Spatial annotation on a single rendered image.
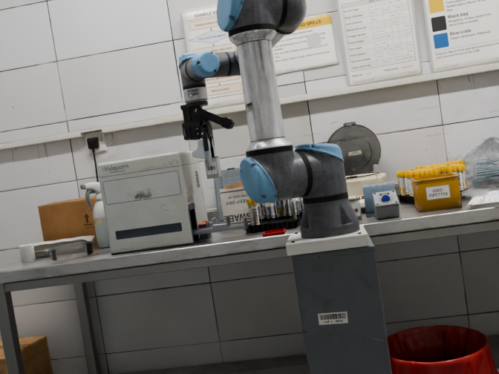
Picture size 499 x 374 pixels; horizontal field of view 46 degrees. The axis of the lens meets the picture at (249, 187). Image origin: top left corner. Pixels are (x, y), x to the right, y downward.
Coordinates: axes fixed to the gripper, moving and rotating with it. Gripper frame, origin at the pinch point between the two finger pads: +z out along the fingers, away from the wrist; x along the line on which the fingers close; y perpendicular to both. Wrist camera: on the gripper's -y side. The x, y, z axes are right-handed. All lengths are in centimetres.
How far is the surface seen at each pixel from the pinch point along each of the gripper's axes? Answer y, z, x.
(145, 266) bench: 25.6, 29.5, 6.1
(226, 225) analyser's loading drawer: -1.9, 20.1, 2.7
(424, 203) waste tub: -64, 22, -2
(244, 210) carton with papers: -3.7, 18.7, -25.1
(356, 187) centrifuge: -45, 16, -24
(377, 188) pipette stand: -51, 16, -8
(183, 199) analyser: 10.2, 10.1, 4.7
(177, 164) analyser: 10.1, -1.3, 4.6
